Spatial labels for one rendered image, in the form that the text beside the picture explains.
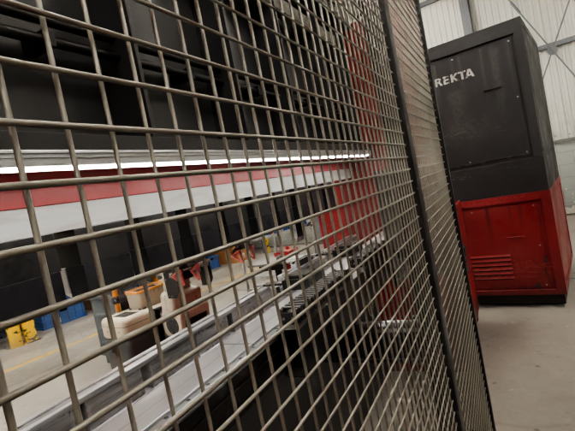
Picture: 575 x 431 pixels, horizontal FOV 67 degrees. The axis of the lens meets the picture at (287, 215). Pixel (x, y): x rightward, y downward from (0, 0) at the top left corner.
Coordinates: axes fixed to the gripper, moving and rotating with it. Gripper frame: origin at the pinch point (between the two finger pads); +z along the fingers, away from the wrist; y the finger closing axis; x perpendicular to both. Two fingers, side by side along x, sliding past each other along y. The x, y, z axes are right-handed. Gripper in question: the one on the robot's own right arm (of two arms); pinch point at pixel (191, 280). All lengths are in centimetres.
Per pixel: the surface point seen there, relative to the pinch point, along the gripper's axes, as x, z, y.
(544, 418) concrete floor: -69, 147, 88
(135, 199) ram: -74, -6, -66
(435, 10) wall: -105, -296, 730
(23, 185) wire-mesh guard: -147, 35, -130
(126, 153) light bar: -98, -3, -82
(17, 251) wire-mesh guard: -146, 37, -130
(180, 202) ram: -70, -5, -48
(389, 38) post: -147, 8, -50
